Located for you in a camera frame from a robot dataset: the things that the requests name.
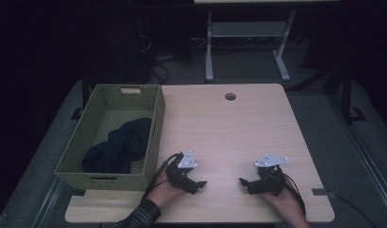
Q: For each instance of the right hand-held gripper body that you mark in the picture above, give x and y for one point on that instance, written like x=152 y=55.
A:
x=272 y=182

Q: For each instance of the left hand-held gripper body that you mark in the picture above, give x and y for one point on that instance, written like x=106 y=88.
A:
x=178 y=177

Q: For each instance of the dark blue fishbone print shirt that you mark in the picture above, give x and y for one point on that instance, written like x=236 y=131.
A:
x=121 y=145

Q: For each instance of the green woven basket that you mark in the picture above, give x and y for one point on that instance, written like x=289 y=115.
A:
x=118 y=107

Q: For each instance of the person's left hand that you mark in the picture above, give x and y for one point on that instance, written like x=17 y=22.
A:
x=164 y=193

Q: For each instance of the person's right hand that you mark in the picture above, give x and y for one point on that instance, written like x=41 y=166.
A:
x=287 y=202

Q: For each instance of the black stand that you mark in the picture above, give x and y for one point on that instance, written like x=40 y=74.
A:
x=85 y=91
x=347 y=95

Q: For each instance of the metal floor rail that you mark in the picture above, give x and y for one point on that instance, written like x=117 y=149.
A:
x=368 y=161
x=50 y=202

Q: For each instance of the grey metal frame desk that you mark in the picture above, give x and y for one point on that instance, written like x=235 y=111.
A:
x=245 y=29

